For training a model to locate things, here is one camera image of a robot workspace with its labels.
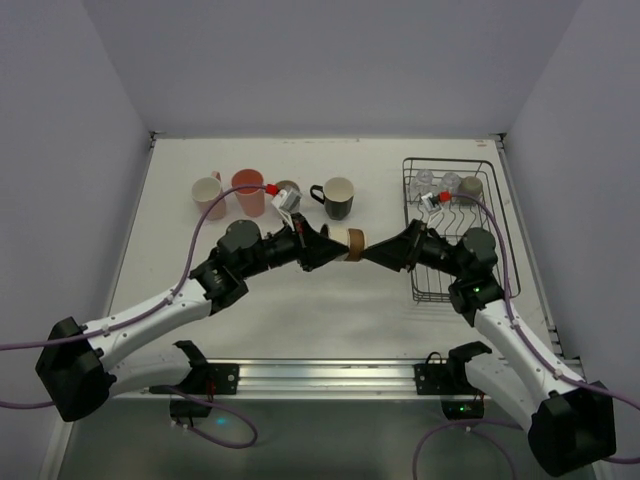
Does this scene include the cream cup brown band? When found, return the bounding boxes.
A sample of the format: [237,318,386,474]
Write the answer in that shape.
[320,224,368,263]

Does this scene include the clear glass cup right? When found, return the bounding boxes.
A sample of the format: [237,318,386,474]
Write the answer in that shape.
[438,172,461,194]

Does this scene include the glossy pink handled mug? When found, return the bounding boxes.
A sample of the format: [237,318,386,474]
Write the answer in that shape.
[191,171,227,221]

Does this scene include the matte pink tumbler cup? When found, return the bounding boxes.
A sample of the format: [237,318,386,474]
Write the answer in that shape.
[231,169,265,218]

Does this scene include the glossy black handled mug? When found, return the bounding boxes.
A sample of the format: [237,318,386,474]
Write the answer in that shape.
[309,177,355,221]

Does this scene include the aluminium mounting rail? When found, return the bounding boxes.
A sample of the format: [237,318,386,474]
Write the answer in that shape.
[109,355,586,401]

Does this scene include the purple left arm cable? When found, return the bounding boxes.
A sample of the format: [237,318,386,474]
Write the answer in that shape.
[0,183,259,449]

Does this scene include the clear glass cup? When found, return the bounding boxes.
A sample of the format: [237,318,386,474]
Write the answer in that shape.
[409,169,434,200]
[438,172,461,194]

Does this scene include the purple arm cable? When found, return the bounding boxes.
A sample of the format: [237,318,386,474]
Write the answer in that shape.
[0,183,259,449]
[414,190,640,480]

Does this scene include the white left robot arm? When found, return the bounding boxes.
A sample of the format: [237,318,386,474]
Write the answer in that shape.
[35,213,349,422]

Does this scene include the beige cream cup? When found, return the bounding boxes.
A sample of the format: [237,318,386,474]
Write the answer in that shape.
[276,180,300,197]

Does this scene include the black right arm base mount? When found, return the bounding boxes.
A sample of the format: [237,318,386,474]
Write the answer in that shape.
[413,341,492,421]

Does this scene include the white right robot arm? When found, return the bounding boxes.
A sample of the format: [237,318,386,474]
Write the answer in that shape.
[362,220,617,477]

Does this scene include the grey-beige speckled cup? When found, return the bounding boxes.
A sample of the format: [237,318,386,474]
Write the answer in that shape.
[457,176,484,205]

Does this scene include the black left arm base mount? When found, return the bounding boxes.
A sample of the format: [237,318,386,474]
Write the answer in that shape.
[169,340,240,426]

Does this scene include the clear glass cup left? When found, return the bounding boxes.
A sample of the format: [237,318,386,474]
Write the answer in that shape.
[409,169,434,200]

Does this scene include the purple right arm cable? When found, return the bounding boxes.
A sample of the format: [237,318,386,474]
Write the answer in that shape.
[414,190,640,480]

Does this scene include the black wire dish rack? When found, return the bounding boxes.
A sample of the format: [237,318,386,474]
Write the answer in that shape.
[402,157,521,303]

